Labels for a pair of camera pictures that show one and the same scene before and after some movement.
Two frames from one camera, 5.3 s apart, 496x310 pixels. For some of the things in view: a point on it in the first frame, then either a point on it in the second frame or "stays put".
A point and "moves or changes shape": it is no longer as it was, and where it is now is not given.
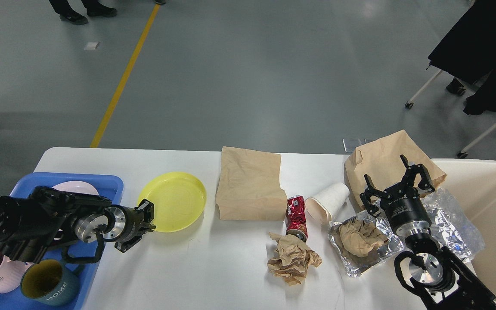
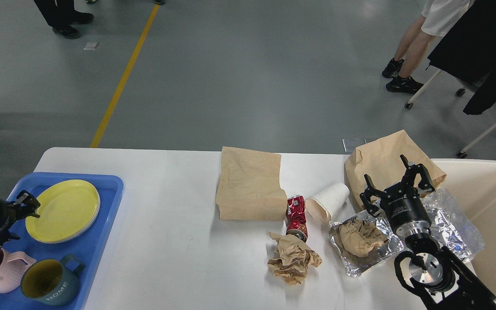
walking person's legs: [68, 14] -> [60, 15]
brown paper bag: [389, 162] stays put
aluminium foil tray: [354, 264] stays put
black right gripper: [405, 210] stays put
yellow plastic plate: [178, 199] moves or changes shape
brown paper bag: [249, 186] stays put
